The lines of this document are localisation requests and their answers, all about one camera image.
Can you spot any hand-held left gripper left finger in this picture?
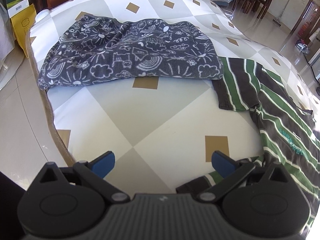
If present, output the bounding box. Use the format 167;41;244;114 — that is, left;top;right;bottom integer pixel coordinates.
29;151;130;203

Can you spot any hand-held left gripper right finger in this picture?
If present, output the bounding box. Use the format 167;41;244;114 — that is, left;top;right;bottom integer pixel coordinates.
197;151;299;203

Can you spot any green brown striped shirt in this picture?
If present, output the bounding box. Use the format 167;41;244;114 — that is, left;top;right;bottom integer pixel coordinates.
175;57;320;233

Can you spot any dark grey doodle-print fleece garment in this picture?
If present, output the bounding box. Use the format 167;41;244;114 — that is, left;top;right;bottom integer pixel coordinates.
37;15;224;90

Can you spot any plastic bag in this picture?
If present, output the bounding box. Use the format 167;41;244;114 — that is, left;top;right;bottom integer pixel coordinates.
296;39;311;54

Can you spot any grey refrigerator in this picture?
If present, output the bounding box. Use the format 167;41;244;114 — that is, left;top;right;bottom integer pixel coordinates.
307;27;320;83

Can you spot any floor mop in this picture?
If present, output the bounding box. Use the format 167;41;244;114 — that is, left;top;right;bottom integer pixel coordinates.
274;0;290;28

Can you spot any yellow gift box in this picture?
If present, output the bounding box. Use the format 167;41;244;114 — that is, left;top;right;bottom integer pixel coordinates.
10;4;38;58

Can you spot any dark wooden dining chair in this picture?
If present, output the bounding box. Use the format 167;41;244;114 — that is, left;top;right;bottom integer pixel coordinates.
250;0;279;19

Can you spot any dark wooden door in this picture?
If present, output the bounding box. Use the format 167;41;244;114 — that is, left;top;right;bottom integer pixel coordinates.
291;0;320;33

